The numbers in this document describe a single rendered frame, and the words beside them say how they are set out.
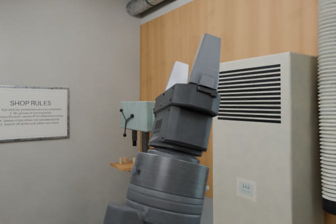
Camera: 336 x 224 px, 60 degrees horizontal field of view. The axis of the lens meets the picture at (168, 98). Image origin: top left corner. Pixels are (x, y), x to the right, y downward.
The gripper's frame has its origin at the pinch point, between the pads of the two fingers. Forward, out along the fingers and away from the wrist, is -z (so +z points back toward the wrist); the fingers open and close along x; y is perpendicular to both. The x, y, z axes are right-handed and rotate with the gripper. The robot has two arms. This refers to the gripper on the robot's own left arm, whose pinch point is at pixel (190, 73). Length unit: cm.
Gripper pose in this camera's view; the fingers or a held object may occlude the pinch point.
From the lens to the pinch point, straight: 37.3
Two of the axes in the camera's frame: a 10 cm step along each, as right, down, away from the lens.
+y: -9.4, -2.6, -2.3
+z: -2.1, 9.5, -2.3
